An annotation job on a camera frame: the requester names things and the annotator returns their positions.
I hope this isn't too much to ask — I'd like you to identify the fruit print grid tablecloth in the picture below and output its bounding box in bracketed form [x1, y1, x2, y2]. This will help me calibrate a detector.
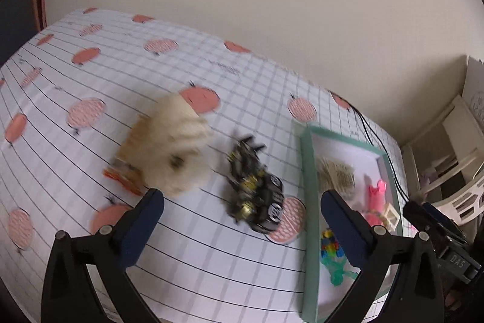
[0, 7, 411, 323]

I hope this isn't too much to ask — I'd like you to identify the orange snack packet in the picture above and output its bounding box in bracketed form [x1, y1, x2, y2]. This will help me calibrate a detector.
[103, 115, 152, 196]

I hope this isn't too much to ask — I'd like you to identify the bag of cotton swabs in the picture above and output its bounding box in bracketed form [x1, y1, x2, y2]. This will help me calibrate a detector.
[317, 156, 356, 197]

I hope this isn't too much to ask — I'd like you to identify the teal cardboard box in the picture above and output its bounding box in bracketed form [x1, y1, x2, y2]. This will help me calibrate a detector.
[300, 122, 408, 323]

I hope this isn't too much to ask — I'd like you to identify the green plastic hair clip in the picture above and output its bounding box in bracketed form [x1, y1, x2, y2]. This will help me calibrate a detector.
[324, 258, 360, 286]

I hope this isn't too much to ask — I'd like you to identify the black watch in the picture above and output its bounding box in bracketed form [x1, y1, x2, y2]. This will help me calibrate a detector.
[247, 173, 285, 235]

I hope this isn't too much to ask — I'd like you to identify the cream knitted scrunchie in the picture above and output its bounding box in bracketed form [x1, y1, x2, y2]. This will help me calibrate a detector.
[143, 92, 213, 199]

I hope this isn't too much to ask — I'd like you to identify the pink hair roller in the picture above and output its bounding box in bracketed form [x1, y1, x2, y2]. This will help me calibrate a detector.
[364, 175, 390, 226]

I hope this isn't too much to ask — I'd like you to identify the cream hair claw clip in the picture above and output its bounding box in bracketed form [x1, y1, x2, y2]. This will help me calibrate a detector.
[381, 204, 402, 230]

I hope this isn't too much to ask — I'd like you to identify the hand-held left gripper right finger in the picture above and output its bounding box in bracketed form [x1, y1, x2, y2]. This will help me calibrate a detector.
[321, 190, 445, 323]

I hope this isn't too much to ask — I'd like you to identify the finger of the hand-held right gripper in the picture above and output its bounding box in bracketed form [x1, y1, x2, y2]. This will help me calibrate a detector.
[403, 203, 443, 252]
[421, 202, 469, 244]

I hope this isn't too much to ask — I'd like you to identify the white chair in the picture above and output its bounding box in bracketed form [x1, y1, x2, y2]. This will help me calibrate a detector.
[401, 94, 484, 230]

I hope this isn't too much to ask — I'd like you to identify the stack of papers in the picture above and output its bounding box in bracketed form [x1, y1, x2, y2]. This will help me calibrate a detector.
[461, 56, 484, 119]

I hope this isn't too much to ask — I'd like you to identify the colourful bead bracelet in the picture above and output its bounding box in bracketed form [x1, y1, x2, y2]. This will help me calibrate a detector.
[321, 228, 344, 260]

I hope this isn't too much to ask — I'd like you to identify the black hair claw clip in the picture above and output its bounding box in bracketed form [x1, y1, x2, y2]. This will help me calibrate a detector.
[226, 135, 267, 223]

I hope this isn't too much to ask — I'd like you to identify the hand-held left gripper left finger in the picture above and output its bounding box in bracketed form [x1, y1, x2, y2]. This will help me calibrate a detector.
[41, 189, 165, 323]

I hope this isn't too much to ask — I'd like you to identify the black cable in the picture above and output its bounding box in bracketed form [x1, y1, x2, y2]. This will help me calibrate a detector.
[359, 111, 411, 203]
[353, 107, 409, 200]

